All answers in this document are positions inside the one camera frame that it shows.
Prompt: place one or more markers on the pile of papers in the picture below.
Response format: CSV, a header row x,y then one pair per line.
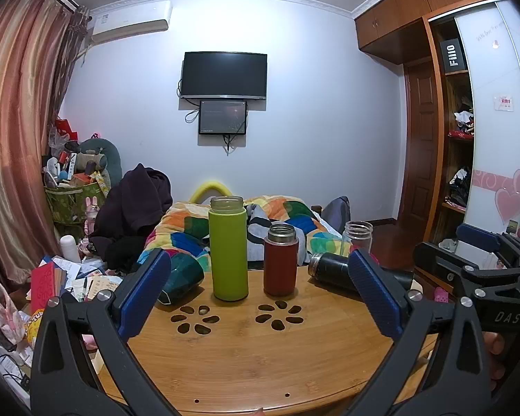
x,y
91,279

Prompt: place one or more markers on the white sliding door with hearts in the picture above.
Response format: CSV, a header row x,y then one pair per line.
x,y
494,147

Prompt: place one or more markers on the wall-mounted black television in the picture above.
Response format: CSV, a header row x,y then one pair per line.
x,y
224,74

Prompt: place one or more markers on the pink bunny doll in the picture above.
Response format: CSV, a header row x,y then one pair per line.
x,y
92,214

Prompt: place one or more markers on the tall green cup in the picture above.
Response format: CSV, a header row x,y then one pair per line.
x,y
228,255

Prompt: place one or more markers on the yellow foam hoop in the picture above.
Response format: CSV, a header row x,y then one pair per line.
x,y
210,187

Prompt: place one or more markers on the dark green faceted cup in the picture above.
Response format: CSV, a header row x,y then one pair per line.
x,y
183,278

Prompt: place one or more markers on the brown wooden wardrobe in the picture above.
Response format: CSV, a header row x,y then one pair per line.
x,y
394,13

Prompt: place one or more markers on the red book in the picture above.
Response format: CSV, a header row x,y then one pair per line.
x,y
42,288

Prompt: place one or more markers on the green fabric storage bag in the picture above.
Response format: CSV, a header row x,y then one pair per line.
x,y
71,203

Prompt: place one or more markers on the colourful patchwork blanket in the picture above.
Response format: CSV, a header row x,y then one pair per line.
x,y
183,225

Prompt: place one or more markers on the striped pink curtain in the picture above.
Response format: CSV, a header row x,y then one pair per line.
x,y
13,130

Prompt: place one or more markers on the dark purple clothes pile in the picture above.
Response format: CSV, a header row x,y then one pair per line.
x,y
130,210

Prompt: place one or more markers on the grey-green plush dinosaur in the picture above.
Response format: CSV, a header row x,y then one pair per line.
x,y
104,156

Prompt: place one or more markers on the black thermos cup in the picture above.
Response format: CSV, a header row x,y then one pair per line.
x,y
331,269

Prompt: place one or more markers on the grey backpack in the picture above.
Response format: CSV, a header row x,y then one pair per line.
x,y
336,213

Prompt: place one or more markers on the round wooden table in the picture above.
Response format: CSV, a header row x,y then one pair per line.
x,y
260,364

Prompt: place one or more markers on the brown wooden door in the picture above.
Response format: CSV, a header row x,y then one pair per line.
x,y
422,138

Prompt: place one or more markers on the small black wall monitor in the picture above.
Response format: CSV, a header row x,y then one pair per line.
x,y
223,117

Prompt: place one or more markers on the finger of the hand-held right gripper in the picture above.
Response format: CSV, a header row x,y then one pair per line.
x,y
479,236
437,262

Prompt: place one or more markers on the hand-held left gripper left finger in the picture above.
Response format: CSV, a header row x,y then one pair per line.
x,y
145,294

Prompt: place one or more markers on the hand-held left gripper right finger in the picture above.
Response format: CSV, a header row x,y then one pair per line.
x,y
372,294

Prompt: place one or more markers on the clear glass cup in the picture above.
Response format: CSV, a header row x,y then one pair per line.
x,y
358,237

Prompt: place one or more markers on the white plastic bottle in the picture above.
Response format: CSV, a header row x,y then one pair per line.
x,y
70,249

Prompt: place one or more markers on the red thermos cup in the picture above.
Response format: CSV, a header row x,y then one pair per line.
x,y
280,271

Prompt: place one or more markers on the white air conditioner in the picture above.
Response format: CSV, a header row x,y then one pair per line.
x,y
130,21

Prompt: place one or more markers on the red paper bag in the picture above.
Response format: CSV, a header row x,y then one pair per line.
x,y
65,129

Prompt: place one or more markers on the dark clothes on wardrobe shelf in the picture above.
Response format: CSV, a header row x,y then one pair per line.
x,y
460,186

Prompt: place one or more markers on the black cardboard box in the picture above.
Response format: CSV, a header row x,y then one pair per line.
x,y
453,55

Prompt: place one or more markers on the person's right hand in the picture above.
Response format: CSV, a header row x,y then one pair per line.
x,y
496,355

